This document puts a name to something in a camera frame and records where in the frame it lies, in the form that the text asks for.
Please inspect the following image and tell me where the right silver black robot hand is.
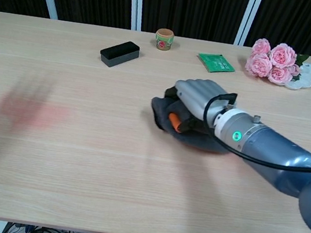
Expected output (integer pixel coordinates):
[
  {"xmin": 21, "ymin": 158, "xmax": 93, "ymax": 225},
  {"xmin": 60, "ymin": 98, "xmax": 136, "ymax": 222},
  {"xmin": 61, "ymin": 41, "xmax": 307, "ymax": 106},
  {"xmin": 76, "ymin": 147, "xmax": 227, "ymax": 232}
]
[{"xmin": 159, "ymin": 73, "xmax": 232, "ymax": 139}]

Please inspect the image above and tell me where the dark grey cleaning cloth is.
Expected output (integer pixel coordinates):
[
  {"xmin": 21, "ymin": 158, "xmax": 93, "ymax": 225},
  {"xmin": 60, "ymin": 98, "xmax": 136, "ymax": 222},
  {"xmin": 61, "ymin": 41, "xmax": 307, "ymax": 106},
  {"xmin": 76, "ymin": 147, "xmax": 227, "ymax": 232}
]
[{"xmin": 144, "ymin": 83, "xmax": 240, "ymax": 157}]

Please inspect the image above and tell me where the pink rose bouquet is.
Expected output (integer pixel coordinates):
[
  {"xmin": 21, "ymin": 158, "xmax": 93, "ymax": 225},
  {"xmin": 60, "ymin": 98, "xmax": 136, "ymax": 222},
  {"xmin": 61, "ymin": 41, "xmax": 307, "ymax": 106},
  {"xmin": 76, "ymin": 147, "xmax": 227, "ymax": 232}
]
[{"xmin": 243, "ymin": 36, "xmax": 311, "ymax": 89}]

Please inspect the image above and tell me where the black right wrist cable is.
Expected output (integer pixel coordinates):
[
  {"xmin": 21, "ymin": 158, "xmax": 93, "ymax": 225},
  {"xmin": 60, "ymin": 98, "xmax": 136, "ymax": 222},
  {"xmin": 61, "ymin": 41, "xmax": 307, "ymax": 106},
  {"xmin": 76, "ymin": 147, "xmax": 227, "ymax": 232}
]
[{"xmin": 197, "ymin": 89, "xmax": 311, "ymax": 175}]

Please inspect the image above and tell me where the small painted flower pot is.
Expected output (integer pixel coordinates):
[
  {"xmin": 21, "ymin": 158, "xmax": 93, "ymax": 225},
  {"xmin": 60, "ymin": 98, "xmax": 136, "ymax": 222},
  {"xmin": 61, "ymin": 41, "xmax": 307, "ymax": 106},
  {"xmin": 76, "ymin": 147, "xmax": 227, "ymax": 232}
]
[{"xmin": 153, "ymin": 27, "xmax": 177, "ymax": 53}]

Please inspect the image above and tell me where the black rectangular box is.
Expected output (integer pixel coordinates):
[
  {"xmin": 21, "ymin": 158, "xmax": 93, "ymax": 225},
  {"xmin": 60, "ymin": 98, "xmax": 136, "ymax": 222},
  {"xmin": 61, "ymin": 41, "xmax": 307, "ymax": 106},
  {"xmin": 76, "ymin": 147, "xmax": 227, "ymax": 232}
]
[{"xmin": 97, "ymin": 37, "xmax": 142, "ymax": 72}]

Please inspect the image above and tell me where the green foil packet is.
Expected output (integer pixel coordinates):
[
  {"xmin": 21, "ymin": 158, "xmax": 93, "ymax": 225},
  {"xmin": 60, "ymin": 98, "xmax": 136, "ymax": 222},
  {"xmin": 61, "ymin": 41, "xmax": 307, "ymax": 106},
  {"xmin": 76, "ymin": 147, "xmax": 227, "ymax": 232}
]
[{"xmin": 195, "ymin": 50, "xmax": 237, "ymax": 77}]

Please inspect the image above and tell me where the white flower-shaped palette dish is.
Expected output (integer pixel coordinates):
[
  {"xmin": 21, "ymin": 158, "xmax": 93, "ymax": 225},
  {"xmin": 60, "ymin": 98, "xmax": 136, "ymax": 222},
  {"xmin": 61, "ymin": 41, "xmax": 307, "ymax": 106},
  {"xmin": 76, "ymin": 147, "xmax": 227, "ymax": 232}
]
[{"xmin": 284, "ymin": 60, "xmax": 311, "ymax": 93}]

